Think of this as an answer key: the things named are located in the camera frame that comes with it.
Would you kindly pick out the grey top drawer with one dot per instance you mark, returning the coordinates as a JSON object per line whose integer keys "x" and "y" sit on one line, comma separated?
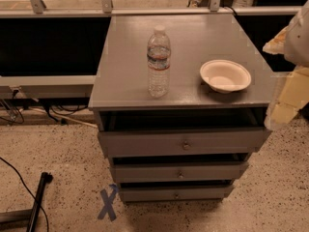
{"x": 158, "y": 133}

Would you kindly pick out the grey bottom drawer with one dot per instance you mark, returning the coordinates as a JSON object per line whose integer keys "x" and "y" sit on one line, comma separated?
{"x": 167, "y": 191}

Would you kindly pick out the blue tape cross mark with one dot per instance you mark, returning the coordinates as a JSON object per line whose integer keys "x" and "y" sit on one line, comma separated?
{"x": 108, "y": 200}

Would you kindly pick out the grey wooden drawer cabinet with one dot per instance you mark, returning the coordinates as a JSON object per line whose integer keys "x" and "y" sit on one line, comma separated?
{"x": 122, "y": 79}

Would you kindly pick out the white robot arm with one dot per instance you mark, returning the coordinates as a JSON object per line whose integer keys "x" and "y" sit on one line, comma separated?
{"x": 296, "y": 48}

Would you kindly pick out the white paper bowl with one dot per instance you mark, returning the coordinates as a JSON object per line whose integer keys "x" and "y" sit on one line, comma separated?
{"x": 225, "y": 76}

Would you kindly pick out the grey drawer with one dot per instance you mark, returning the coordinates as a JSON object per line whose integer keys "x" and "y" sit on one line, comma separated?
{"x": 158, "y": 133}
{"x": 167, "y": 191}
{"x": 213, "y": 167}

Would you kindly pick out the black metal stand leg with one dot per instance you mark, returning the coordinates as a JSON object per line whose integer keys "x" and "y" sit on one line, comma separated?
{"x": 29, "y": 215}

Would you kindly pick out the clear plastic water bottle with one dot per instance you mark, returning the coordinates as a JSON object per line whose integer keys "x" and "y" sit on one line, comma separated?
{"x": 158, "y": 57}

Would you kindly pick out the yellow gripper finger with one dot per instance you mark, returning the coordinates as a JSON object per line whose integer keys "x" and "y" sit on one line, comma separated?
{"x": 276, "y": 45}
{"x": 291, "y": 94}

